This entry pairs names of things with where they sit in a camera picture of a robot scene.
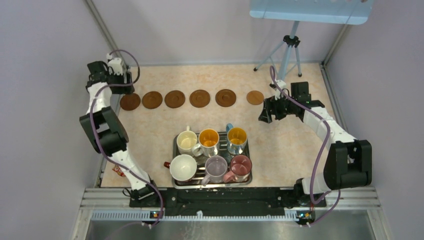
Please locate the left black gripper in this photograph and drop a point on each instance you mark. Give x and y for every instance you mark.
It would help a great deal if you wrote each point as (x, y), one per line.
(124, 90)

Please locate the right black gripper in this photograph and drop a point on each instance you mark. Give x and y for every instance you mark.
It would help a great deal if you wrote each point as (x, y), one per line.
(268, 105)

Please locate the light brown coaster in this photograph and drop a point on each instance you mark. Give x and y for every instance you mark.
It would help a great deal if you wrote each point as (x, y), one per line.
(255, 97)

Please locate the white red-bottom cup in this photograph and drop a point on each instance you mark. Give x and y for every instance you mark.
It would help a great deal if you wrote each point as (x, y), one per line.
(182, 167)

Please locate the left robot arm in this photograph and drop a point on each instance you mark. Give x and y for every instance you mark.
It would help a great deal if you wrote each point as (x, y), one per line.
(107, 134)

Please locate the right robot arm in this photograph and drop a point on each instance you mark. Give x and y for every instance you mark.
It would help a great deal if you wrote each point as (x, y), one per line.
(349, 161)

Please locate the blue butterfly mug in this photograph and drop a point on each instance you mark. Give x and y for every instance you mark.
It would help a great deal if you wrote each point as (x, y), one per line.
(236, 139)

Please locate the pink mug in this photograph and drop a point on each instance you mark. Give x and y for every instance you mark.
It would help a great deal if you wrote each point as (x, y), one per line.
(239, 170)

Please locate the music stand tripod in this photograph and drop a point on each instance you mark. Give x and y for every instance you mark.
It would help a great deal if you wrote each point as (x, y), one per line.
(291, 43)

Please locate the silver mug orange inside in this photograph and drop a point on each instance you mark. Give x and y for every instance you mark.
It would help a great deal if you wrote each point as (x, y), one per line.
(208, 143)

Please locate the steel serving tray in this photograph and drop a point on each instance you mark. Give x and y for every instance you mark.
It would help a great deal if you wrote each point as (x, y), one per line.
(203, 176)

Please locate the lilac mug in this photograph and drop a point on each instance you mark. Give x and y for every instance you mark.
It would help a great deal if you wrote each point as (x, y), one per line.
(215, 169)

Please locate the cream mug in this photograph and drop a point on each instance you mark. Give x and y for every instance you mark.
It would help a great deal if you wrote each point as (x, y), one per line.
(185, 141)

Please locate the owl sticker toy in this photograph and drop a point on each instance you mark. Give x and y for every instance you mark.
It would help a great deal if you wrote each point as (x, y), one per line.
(118, 171)

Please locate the blue music stand desk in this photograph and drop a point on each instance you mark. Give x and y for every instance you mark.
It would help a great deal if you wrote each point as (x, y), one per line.
(350, 12)

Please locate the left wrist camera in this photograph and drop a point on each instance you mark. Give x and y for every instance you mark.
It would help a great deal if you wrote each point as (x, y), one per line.
(115, 65)

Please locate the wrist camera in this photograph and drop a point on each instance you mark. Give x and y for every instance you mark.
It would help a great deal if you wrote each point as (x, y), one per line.
(115, 65)
(280, 86)

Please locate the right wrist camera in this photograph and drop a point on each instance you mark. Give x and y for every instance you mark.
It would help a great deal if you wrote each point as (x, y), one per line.
(280, 86)

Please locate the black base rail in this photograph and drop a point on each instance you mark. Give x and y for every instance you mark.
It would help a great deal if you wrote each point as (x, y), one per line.
(221, 201)

